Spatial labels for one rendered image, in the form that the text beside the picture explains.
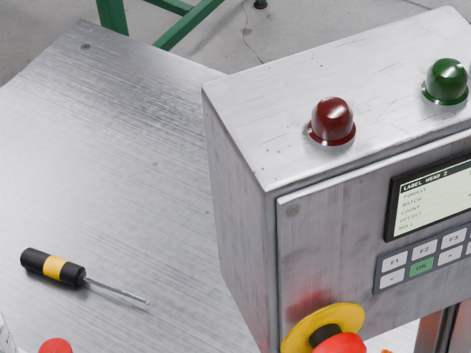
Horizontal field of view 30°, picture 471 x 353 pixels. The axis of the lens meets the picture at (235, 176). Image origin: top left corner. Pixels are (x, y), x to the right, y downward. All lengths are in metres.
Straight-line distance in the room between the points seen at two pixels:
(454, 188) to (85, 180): 0.90
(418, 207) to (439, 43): 0.10
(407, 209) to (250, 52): 2.32
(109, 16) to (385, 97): 1.84
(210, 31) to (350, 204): 2.43
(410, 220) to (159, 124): 0.93
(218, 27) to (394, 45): 2.39
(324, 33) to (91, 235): 1.73
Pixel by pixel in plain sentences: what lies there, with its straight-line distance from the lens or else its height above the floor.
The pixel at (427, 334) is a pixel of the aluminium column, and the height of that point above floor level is 1.20.
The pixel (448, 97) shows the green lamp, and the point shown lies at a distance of 0.49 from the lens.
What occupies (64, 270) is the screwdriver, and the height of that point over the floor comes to 0.86.
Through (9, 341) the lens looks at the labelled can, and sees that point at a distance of 0.99.
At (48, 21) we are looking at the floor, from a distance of 3.05.
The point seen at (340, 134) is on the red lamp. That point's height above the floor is 1.49.
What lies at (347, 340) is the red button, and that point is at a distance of 0.55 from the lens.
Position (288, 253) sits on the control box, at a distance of 0.49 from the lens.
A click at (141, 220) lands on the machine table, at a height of 0.83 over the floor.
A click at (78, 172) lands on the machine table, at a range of 1.37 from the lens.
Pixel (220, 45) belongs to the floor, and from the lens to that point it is 2.84.
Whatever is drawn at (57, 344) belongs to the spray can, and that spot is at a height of 1.08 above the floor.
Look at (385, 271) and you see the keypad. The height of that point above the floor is 1.37.
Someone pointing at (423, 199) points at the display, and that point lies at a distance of 0.51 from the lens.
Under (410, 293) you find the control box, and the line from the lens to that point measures 0.59.
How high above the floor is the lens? 1.82
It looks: 48 degrees down
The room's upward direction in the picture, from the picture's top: 4 degrees counter-clockwise
